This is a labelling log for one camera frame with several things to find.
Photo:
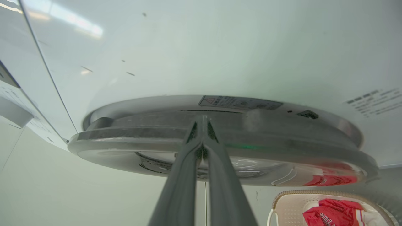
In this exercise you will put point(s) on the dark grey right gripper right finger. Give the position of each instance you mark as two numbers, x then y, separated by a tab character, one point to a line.
224	191

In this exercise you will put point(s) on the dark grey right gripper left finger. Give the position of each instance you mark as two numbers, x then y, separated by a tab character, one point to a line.
179	188

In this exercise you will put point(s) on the round grey washing machine door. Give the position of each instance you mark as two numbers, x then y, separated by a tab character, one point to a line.
282	147

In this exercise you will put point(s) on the white washing machine body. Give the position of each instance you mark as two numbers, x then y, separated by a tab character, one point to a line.
220	47

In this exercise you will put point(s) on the beige plastic laundry basket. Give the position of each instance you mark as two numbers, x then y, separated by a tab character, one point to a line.
289	210

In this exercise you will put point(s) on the red garment with white print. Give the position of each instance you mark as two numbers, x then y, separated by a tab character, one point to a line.
333	213

